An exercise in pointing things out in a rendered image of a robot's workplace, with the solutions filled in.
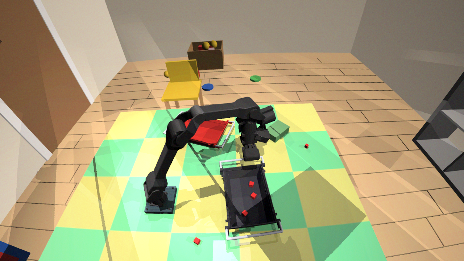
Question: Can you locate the green rectangular block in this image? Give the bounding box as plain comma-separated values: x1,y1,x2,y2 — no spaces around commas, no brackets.
267,120,290,143

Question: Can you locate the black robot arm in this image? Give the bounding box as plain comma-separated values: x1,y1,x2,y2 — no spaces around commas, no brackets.
143,97,276,207

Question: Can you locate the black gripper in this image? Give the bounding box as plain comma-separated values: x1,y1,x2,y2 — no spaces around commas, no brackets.
239,125,260,162

